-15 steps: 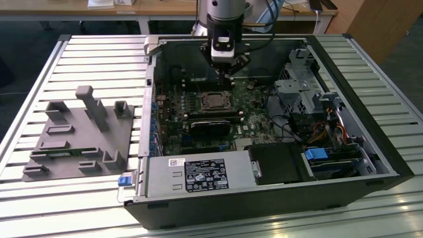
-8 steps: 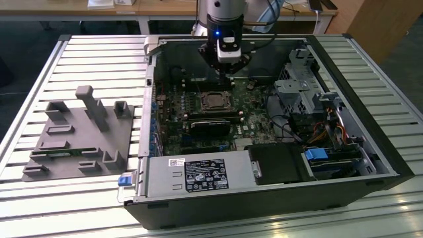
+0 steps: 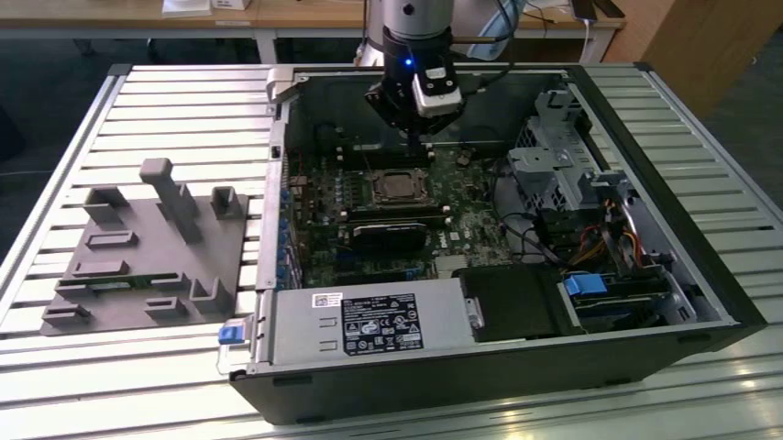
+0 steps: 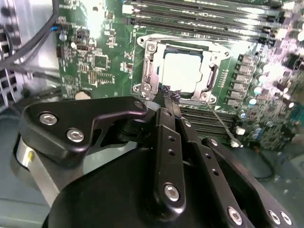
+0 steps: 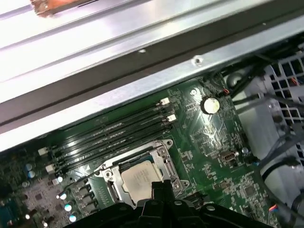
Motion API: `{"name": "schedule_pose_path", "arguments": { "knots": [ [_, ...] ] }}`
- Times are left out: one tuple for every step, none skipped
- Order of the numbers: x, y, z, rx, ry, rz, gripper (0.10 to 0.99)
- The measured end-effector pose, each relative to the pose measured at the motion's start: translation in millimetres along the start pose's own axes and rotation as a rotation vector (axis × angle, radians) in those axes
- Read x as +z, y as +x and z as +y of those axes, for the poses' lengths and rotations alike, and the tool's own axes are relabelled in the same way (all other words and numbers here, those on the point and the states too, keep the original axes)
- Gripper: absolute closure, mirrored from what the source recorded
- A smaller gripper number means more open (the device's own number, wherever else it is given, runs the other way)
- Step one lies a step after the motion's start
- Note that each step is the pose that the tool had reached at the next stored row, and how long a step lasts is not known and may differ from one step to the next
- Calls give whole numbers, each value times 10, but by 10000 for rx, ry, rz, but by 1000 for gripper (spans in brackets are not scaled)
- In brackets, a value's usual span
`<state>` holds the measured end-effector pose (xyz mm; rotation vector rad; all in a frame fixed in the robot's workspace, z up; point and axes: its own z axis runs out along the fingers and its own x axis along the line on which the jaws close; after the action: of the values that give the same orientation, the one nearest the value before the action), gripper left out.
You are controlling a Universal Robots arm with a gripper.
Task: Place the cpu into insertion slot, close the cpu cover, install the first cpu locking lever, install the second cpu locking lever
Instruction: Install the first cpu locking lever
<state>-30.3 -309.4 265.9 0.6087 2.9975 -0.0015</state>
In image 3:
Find pale blue teach pendant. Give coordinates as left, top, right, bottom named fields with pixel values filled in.
left=475, top=0, right=521, bottom=61

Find green motherboard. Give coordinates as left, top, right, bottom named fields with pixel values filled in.
left=284, top=146, right=509, bottom=290

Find black graphics card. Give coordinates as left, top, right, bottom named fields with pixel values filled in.
left=348, top=221, right=431, bottom=254

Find metal disk bay cage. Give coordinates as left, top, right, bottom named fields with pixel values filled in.
left=505, top=90, right=631, bottom=212

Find black device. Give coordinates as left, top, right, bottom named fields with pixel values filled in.
left=571, top=0, right=619, bottom=22

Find silver heat sink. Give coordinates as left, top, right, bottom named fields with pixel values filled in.
left=435, top=255, right=467, bottom=279

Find wooden desk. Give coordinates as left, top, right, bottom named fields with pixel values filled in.
left=0, top=0, right=625, bottom=41

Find black plastic shroud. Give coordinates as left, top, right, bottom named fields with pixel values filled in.
left=455, top=264, right=583, bottom=344

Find wooden cabinet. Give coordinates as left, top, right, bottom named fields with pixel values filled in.
left=601, top=0, right=783, bottom=118

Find blue disk carrier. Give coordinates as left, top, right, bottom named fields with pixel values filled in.
left=563, top=272, right=608, bottom=299

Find grey parts rack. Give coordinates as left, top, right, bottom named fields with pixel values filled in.
left=37, top=158, right=252, bottom=338

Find silver power supply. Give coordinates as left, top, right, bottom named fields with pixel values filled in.
left=268, top=287, right=484, bottom=368

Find blue case latch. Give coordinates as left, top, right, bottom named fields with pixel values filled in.
left=217, top=320, right=253, bottom=346

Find green RAM stick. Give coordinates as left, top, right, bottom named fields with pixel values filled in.
left=91, top=274, right=180, bottom=292

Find black PC case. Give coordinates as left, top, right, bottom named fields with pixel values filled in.
left=229, top=62, right=770, bottom=425

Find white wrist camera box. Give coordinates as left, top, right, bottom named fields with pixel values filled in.
left=412, top=68, right=464, bottom=118

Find yellow orange wire bundle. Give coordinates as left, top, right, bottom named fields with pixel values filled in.
left=601, top=196, right=644, bottom=271

